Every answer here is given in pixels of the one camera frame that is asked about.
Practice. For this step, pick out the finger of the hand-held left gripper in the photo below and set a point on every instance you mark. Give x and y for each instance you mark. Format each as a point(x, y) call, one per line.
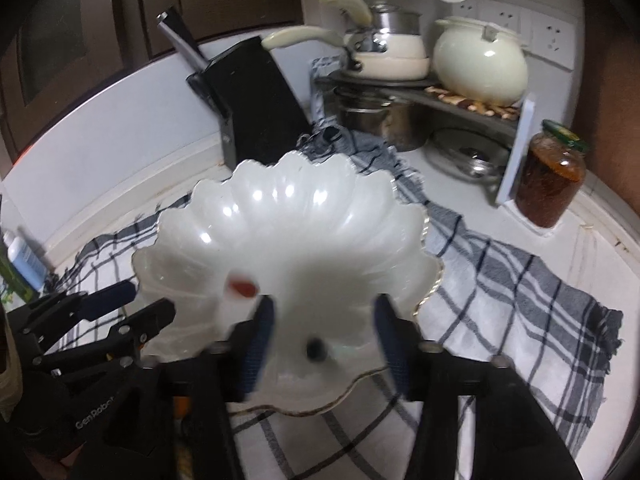
point(145, 322)
point(107, 300)

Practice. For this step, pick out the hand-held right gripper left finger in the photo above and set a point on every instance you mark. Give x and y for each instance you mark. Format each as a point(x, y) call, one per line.
point(260, 345)

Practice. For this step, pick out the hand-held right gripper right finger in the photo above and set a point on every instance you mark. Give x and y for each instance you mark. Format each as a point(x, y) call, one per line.
point(395, 345)

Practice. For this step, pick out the blueberry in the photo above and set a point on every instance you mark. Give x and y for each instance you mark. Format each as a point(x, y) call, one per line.
point(315, 349)

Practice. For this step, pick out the small red fruit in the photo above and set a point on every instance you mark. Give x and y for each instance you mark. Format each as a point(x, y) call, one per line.
point(243, 287)

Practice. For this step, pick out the white scalloped bowl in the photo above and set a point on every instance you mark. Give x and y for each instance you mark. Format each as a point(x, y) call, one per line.
point(300, 220)

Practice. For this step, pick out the blue and white bottle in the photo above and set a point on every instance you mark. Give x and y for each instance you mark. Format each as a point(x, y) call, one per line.
point(25, 260)

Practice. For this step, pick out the green packet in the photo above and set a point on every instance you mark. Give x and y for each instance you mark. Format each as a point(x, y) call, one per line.
point(10, 280)

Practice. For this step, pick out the grey checked cloth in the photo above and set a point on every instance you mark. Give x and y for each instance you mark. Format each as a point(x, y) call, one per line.
point(500, 285)

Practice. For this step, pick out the glass pot lid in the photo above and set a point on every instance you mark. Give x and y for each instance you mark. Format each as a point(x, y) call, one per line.
point(465, 155)

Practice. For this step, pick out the grey and white shelf rack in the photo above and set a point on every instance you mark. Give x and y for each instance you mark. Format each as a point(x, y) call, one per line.
point(515, 160)

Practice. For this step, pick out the steel stock pot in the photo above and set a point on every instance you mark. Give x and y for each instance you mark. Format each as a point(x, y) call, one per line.
point(380, 120)

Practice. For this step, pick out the glass jar of sauce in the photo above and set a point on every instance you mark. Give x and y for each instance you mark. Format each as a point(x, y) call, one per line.
point(550, 180)

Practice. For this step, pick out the black knife block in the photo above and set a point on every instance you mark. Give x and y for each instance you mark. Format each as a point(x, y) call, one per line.
point(250, 95)

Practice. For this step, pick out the wooden trivet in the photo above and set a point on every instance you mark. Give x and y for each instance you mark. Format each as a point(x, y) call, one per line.
point(480, 106)

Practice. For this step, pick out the brown wooden cabinet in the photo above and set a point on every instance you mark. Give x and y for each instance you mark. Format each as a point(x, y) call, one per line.
point(125, 10)

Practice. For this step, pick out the cream ceramic pot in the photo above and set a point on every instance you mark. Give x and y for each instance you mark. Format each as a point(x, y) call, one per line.
point(480, 65)

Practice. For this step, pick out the brown cutting board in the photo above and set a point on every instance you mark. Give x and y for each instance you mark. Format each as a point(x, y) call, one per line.
point(615, 110)

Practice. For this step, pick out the steel lidded steamer pot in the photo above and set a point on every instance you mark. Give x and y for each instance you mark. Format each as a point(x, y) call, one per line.
point(397, 20)

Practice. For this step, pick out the white wall socket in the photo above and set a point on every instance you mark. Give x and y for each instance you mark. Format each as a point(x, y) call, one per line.
point(467, 10)
point(552, 37)
point(507, 17)

